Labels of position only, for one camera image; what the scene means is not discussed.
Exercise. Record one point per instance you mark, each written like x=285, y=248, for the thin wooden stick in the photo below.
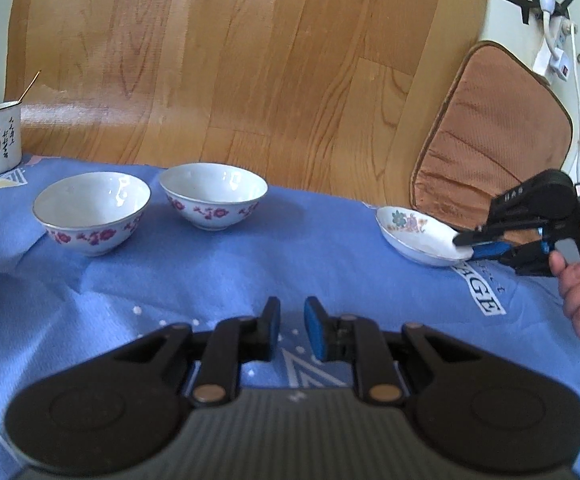
x=30, y=87

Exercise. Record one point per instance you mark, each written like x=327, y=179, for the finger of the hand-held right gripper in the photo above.
x=490, y=251
x=470, y=237

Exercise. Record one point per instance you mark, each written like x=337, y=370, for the white power adapter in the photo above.
x=561, y=66

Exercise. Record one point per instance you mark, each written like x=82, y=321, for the white floral bowl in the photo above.
x=92, y=210
x=212, y=195

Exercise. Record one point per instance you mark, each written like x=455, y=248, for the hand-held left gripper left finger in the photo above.
x=272, y=321

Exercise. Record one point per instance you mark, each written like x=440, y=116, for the blue printed cloth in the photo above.
x=220, y=280

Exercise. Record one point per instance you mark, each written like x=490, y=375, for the white floral plate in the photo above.
x=415, y=237

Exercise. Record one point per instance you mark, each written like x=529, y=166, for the brown seat cushion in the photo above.
x=495, y=130

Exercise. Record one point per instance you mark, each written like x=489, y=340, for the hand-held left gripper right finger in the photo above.
x=315, y=331

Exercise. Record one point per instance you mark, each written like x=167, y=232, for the person's right hand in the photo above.
x=577, y=285

